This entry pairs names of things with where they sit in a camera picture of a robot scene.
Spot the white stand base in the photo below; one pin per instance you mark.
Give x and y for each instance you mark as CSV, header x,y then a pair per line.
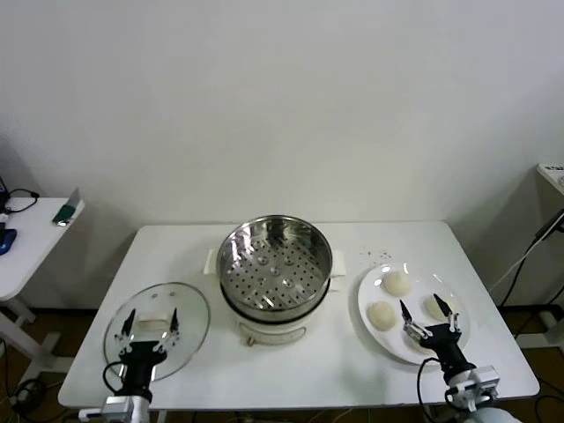
x,y
551,326

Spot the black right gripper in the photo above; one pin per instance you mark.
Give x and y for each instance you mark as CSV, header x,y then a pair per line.
x,y
443,341

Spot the white round plate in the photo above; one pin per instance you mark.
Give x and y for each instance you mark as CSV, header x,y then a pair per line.
x,y
388,343

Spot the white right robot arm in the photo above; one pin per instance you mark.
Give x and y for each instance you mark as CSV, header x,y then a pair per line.
x,y
495,416

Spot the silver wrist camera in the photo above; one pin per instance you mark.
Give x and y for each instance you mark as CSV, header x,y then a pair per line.
x,y
482,383
116,407

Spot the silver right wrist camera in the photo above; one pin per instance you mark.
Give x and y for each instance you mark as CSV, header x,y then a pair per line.
x,y
482,383

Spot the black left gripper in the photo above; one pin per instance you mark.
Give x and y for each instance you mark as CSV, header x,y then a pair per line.
x,y
138,354

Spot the white steamed baozi bun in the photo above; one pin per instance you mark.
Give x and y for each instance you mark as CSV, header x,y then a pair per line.
x,y
431,308
418,346
397,284
381,315

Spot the stainless steel steamer basket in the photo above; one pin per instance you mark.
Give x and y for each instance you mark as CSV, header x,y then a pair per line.
x,y
231,264

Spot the blue object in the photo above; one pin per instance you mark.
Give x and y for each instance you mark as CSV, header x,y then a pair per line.
x,y
6,240

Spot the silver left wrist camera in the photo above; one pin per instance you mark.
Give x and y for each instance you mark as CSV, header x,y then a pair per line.
x,y
116,407

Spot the white shelf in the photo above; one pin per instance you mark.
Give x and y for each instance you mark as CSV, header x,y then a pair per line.
x,y
551,183

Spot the dark electronic device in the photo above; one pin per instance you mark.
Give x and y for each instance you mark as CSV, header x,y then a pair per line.
x,y
2,187

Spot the white side table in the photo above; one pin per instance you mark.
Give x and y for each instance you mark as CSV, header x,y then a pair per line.
x,y
35,247

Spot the black power plug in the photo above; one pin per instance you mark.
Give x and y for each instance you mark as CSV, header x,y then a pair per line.
x,y
550,224

